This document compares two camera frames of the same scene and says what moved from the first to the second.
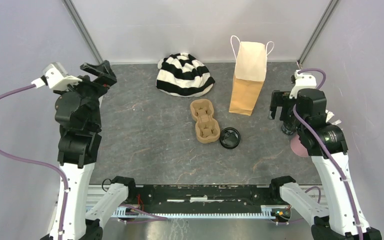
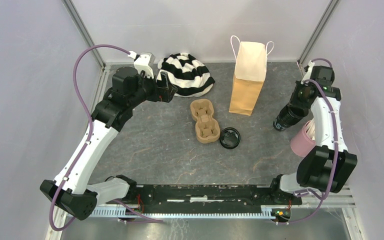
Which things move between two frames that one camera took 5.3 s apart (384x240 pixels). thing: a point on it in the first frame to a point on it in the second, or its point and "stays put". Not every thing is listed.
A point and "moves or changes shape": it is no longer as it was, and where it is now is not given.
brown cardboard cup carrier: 207,129 stays put
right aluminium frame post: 331,6 stays put
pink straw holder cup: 298,148 stays put
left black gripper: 102,70 to 164,94
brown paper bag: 250,68 stays put
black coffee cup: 290,123 moves or changes shape
